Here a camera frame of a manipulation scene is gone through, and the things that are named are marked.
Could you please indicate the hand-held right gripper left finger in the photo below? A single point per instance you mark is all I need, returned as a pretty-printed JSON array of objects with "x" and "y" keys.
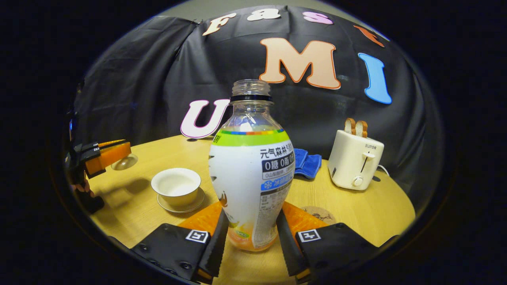
[{"x": 216, "y": 253}]

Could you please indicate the toast bread slice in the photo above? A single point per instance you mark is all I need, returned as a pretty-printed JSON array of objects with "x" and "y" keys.
[
  {"x": 349, "y": 126},
  {"x": 362, "y": 129}
]

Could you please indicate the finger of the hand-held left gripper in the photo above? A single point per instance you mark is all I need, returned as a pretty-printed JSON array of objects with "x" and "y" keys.
[
  {"x": 107, "y": 158},
  {"x": 91, "y": 147}
]

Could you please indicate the clear labelled water bottle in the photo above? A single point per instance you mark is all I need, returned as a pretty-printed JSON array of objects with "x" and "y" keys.
[{"x": 245, "y": 178}]

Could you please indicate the black backdrop cloth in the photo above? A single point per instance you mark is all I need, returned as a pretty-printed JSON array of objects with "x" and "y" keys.
[{"x": 138, "y": 79}]

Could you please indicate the pale yellow ceramic saucer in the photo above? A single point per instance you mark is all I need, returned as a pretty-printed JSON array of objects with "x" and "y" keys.
[{"x": 196, "y": 204}]

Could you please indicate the pale yellow teacup lid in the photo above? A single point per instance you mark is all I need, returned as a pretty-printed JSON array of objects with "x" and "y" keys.
[{"x": 124, "y": 163}]

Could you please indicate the white toaster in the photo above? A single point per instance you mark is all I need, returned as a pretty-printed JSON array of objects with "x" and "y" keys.
[{"x": 352, "y": 162}]

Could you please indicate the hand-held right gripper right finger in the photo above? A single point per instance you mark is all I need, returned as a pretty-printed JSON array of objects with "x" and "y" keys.
[{"x": 287, "y": 249}]

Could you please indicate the blue folded towel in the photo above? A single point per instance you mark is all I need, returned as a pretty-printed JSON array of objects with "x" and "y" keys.
[{"x": 309, "y": 164}]

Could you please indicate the pale yellow ceramic teacup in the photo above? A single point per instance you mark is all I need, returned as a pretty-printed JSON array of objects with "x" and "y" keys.
[{"x": 176, "y": 186}]

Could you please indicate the round cork coaster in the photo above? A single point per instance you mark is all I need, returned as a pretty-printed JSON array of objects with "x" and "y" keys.
[{"x": 323, "y": 213}]

